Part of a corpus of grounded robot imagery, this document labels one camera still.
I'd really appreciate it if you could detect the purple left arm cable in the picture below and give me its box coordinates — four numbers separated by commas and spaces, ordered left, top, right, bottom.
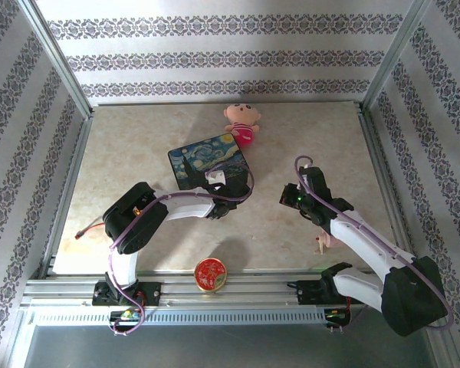
107, 160, 256, 338

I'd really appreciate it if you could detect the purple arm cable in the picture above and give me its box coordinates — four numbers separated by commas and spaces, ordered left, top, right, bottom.
293, 155, 454, 334
107, 160, 256, 338

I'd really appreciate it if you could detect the small circuit board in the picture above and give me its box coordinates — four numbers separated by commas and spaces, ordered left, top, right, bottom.
324, 308, 352, 327
110, 309, 145, 324

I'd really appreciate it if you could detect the small right circuit board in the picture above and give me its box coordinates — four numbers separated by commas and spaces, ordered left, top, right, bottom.
324, 308, 352, 327

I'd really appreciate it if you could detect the small pink plastic toy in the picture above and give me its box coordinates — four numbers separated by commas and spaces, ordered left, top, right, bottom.
314, 229, 344, 256

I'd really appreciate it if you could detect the small left circuit board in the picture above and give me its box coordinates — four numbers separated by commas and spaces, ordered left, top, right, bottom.
110, 309, 145, 324

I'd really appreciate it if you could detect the starry night painted box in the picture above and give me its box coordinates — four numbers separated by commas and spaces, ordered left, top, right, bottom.
167, 133, 251, 192

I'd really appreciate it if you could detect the aluminium side rail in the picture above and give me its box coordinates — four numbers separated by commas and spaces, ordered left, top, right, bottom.
38, 114, 95, 278
355, 102, 423, 275

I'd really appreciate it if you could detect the aluminium frame post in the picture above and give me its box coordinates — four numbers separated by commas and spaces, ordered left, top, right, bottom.
17, 0, 96, 120
358, 0, 432, 113

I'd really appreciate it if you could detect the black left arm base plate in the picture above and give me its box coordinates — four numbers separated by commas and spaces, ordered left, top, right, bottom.
91, 281, 163, 307

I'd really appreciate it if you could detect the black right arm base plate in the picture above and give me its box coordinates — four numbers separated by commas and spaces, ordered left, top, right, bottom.
297, 278, 366, 306

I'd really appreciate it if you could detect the grey slotted cable duct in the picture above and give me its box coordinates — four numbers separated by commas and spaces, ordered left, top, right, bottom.
30, 308, 329, 325

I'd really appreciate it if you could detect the grey metal sheet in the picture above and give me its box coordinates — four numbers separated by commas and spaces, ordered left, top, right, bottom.
22, 324, 439, 368

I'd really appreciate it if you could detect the pink plush doll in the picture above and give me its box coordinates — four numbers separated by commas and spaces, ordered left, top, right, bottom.
222, 103, 262, 149

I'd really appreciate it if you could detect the round red gold tin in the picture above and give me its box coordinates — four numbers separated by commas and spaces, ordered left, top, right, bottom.
193, 258, 228, 293

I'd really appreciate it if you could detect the aluminium mounting rail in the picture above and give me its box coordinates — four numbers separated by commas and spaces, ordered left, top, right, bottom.
21, 270, 440, 310

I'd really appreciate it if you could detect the red wire with black plug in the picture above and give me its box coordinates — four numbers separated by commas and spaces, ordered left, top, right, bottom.
74, 220, 107, 241

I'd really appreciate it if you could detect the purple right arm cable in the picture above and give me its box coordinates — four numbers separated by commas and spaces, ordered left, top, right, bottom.
293, 155, 454, 334

